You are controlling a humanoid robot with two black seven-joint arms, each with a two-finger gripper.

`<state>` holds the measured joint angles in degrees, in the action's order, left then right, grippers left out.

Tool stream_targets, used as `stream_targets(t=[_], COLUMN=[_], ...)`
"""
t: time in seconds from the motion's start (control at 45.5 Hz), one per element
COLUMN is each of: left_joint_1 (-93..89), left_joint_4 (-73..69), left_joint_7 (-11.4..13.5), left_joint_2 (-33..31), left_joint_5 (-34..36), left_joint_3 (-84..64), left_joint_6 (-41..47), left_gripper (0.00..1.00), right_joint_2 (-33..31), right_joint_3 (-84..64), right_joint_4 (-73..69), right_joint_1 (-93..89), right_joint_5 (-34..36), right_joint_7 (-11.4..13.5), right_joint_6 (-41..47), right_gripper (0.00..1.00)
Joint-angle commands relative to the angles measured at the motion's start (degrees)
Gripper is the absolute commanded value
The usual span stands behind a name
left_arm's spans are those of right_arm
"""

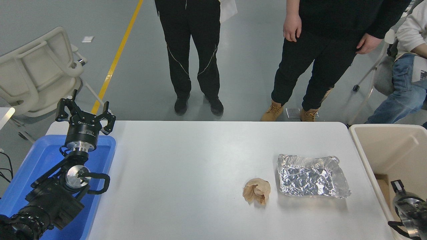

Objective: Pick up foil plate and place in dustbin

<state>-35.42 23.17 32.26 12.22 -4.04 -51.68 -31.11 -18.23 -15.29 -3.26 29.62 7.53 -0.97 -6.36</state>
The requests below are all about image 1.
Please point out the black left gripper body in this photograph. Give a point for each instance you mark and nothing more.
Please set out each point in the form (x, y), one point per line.
(83, 131)

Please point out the silver foil tray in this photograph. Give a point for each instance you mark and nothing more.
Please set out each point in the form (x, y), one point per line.
(310, 176)

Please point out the metal floor plate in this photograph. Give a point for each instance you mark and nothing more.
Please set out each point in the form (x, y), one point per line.
(293, 113)

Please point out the person's right hand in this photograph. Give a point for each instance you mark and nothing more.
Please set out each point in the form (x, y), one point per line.
(292, 26)

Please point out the person's left hand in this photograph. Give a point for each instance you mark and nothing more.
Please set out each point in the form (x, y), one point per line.
(368, 45)

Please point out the white folded plastic chair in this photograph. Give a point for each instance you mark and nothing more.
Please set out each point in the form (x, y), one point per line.
(40, 73)

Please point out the blue plastic tray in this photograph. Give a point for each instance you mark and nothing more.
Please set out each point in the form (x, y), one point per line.
(40, 156)

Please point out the white floor tag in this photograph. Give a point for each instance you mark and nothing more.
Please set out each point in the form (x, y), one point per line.
(87, 39)

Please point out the crumpled tan paper ball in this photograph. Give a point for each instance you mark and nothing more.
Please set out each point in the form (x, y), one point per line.
(256, 190)

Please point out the white sheet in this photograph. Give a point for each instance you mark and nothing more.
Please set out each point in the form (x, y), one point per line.
(228, 10)

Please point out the white wheeled chair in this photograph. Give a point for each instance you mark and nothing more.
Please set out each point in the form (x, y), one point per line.
(383, 76)

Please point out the large pale bin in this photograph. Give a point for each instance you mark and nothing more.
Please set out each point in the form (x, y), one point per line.
(390, 150)

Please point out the seated person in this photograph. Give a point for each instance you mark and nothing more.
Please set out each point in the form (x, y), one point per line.
(405, 90)

